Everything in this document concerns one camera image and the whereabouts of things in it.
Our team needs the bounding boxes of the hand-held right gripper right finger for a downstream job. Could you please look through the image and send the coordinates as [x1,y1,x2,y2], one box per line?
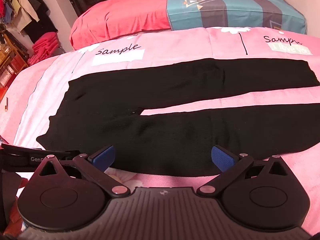
[197,145,288,197]

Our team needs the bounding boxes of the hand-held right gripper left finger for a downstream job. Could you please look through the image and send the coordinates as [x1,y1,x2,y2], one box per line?
[33,145,130,197]

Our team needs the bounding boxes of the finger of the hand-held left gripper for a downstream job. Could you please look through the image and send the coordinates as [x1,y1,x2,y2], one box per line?
[1,143,81,159]

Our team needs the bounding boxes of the black pants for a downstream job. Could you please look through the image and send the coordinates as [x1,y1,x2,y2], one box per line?
[36,58,320,177]

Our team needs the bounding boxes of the coral bed sheet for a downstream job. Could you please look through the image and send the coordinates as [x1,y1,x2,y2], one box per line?
[0,52,61,143]

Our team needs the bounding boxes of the wooden shelf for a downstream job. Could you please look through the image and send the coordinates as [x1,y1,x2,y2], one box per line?
[0,31,29,88]

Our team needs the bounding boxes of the stack of red folded cloths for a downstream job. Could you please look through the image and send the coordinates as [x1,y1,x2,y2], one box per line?
[27,32,61,65]

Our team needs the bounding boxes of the pink printed blanket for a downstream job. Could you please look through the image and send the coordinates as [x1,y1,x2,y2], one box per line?
[14,26,320,233]

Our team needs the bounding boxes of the red bed cover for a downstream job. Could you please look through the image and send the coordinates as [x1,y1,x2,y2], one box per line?
[69,0,181,51]

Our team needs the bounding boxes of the hanging clothes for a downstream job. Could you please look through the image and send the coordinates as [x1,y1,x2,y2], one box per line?
[0,0,57,43]

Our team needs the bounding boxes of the blue grey striped quilt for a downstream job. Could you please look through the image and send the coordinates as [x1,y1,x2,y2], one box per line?
[166,0,308,34]

